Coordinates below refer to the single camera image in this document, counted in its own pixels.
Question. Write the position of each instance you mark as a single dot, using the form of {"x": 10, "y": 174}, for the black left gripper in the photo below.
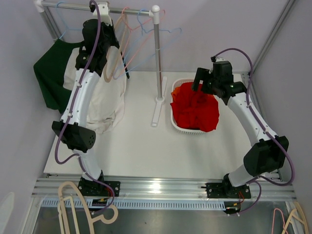
{"x": 107, "y": 27}

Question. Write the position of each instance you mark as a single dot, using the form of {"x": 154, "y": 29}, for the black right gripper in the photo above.
{"x": 202, "y": 74}

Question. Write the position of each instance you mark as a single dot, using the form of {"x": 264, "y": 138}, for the beige wooden hanger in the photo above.
{"x": 116, "y": 55}

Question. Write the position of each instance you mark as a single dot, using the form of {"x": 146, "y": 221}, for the orange t-shirt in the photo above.
{"x": 175, "y": 93}

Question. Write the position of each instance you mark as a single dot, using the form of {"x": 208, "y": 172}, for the red t-shirt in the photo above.
{"x": 195, "y": 107}

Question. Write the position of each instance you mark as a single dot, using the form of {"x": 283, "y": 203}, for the black t-shirt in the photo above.
{"x": 194, "y": 128}

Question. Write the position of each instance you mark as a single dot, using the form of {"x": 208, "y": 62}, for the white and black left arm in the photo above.
{"x": 74, "y": 138}

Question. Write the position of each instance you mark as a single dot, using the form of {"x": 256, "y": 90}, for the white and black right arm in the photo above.
{"x": 268, "y": 150}

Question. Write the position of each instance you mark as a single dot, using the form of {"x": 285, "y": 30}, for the light blue hanger on rack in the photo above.
{"x": 67, "y": 28}

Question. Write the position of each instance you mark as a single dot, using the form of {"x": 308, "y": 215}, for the green and beige t-shirt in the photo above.
{"x": 55, "y": 72}

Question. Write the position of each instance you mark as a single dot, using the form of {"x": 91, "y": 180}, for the pink hanger lower right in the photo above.
{"x": 278, "y": 221}

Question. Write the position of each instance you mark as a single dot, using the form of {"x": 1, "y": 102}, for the beige hanger lower right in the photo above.
{"x": 296, "y": 222}

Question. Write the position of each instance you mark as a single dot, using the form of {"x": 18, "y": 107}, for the white perforated plastic basket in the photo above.
{"x": 187, "y": 130}

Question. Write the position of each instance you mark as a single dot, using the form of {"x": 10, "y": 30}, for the silver clothes rack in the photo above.
{"x": 161, "y": 81}

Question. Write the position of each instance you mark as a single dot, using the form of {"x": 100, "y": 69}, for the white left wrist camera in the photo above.
{"x": 103, "y": 12}

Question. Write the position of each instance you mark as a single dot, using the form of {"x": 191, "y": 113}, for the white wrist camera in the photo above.
{"x": 103, "y": 12}
{"x": 218, "y": 60}

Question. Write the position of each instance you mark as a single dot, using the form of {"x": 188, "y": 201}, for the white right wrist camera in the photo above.
{"x": 218, "y": 60}

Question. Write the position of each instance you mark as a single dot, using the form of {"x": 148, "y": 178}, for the aluminium frame post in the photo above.
{"x": 281, "y": 19}

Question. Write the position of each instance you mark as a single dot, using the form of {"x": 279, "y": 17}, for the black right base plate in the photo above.
{"x": 223, "y": 190}

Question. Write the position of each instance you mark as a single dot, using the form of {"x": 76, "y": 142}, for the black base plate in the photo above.
{"x": 223, "y": 190}
{"x": 91, "y": 188}

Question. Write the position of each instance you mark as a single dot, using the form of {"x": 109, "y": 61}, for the aluminium rail front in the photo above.
{"x": 183, "y": 194}

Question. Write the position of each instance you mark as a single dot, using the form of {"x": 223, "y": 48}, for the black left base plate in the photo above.
{"x": 91, "y": 188}

